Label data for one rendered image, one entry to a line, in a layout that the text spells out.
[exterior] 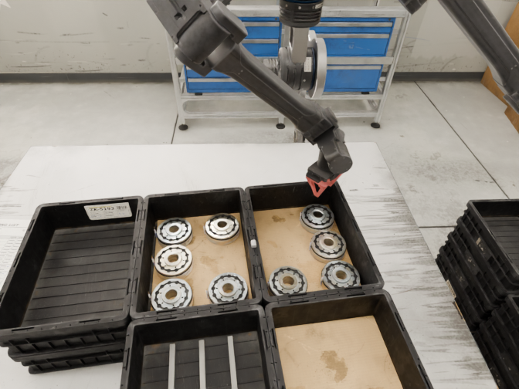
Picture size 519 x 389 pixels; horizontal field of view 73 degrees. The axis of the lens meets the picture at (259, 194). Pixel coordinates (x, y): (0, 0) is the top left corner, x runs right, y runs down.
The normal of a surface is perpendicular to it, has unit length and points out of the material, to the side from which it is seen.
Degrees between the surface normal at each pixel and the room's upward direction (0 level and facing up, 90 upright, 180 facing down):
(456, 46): 90
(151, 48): 90
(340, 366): 0
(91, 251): 0
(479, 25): 87
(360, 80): 90
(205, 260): 0
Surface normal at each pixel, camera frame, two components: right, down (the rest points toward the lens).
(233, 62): 0.29, 0.83
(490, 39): 0.00, 0.65
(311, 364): 0.02, -0.72
